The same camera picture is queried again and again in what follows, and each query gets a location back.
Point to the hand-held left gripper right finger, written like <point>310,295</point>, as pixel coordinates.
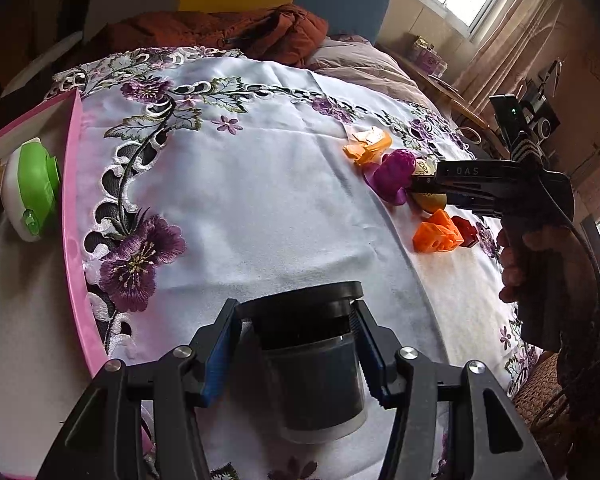
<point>372,360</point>

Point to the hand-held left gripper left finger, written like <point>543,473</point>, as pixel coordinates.
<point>215,360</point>

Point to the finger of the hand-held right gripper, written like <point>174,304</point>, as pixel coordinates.
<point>430,187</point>

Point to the yellow egg toy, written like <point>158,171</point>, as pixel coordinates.
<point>432,202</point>

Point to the purple perforated toy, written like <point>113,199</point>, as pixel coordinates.
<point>392,170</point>

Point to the orange holed cube block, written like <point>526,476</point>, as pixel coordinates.
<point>432,235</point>

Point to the red puzzle piece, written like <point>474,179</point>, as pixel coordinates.
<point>467,230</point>

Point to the dark grey lidded jar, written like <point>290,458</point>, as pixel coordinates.
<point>310,375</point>

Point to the pink edged white tray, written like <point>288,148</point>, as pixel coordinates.
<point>25,285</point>

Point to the person's right hand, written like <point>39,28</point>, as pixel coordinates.
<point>510,265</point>

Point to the black electronic device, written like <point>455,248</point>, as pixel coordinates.
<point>545,120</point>

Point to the orange plastic toy piece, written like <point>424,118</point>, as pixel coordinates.
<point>375,142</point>

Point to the wooden windowsill desk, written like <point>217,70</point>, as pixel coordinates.
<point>450,95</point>

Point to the purple gift box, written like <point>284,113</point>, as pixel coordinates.
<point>427,57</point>

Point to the pale pink duvet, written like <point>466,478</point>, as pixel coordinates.
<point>360,60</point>

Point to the embroidered floral tablecloth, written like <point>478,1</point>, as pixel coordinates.
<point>280,185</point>

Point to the beige curtain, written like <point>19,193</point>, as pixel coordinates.
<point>520,20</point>

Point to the wicker basket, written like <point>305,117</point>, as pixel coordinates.
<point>540,385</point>

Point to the dark plant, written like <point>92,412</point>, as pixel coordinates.
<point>595,385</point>

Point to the rust quilted jacket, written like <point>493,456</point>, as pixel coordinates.
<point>260,30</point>

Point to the green and white round case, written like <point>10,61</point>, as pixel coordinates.
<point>35,180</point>

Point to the white chair armrest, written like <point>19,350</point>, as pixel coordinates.
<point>45,62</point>

